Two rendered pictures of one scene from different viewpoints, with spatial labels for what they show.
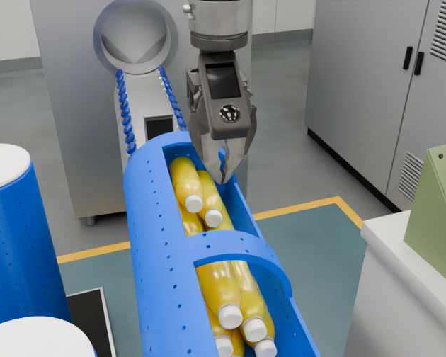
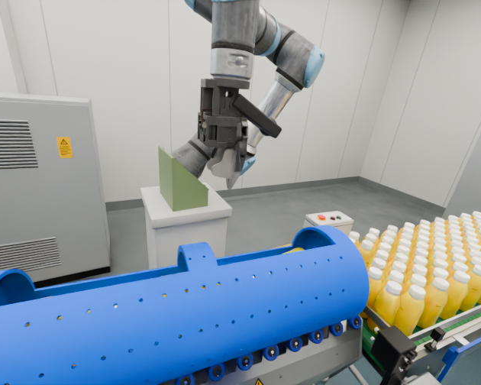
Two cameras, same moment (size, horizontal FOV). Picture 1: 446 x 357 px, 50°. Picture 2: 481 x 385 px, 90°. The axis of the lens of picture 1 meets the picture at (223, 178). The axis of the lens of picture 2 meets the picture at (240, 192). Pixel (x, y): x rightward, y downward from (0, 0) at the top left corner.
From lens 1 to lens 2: 0.82 m
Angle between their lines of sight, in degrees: 86
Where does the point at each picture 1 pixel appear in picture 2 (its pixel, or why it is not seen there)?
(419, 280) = (201, 212)
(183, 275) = (229, 272)
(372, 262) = (163, 236)
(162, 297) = (240, 293)
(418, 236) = (181, 202)
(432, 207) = (184, 182)
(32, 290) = not seen: outside the picture
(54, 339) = not seen: outside the picture
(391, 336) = not seen: hidden behind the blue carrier
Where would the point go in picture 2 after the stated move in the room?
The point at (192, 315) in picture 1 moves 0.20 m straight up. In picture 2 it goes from (263, 266) to (276, 186)
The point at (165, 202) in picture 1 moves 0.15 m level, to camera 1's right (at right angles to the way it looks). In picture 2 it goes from (124, 294) to (142, 247)
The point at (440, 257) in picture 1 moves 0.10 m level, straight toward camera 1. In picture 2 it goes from (195, 200) to (217, 206)
